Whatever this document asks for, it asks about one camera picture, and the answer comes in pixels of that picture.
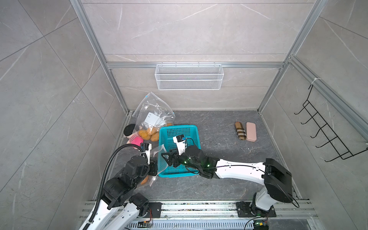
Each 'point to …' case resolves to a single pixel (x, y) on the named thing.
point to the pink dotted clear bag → (159, 153)
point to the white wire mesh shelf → (187, 77)
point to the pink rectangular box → (251, 132)
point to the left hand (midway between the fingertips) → (157, 156)
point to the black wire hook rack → (333, 139)
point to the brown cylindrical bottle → (241, 132)
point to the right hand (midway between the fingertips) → (166, 153)
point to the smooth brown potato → (144, 134)
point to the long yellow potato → (144, 180)
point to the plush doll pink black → (133, 137)
